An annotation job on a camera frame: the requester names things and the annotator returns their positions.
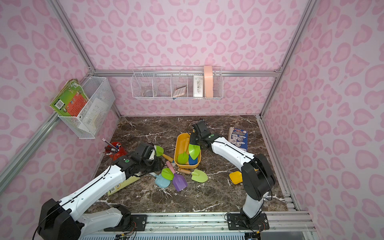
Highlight yellow plastic storage box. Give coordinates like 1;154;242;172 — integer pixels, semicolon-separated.
174;133;202;169

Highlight blue shovel wooden handle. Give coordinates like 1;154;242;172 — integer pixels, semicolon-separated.
188;155;199;166

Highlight light blue plastic shovel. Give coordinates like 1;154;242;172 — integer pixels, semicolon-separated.
149;173;171;189

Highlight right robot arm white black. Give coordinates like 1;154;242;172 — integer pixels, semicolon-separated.
191;120;276;219

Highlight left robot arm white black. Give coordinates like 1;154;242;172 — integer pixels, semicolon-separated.
34;143;165;240

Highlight green shovel behind box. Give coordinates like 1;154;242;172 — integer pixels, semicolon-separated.
154;145;174;163

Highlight white box on shelf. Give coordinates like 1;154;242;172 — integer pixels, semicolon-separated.
193;75;204;98

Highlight pink box on shelf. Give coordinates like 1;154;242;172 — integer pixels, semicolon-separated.
204;65;214;98

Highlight yellow green booklet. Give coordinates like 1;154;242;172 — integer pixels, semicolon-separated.
108;176;140;196

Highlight red pen holder cup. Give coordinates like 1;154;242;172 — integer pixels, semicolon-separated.
102;139;127;161

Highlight blue white book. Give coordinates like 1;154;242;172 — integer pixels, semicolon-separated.
228;127;249;152

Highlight small pink calculator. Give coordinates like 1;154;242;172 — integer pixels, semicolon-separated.
172;86;188;98

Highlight round clear object on shelf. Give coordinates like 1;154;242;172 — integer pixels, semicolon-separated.
143;86;154;98

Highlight white papers in basket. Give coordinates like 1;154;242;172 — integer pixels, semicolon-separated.
78;98;109;135

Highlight green red book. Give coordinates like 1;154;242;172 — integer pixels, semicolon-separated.
50;79;89;117

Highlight light green shovel wooden handle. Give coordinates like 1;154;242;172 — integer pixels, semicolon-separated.
177;138;190;165

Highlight purple shovel pink handle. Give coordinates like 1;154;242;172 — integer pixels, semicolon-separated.
166;161;188;192

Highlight white wire wall shelf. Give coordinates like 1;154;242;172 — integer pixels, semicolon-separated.
131;66;224;100

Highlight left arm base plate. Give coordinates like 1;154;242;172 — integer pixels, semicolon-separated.
104;214;148;232

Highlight white mesh wall basket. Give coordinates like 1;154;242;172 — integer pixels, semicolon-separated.
59;77;116;139

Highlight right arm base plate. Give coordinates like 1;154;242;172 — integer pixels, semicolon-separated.
224;213;270;232

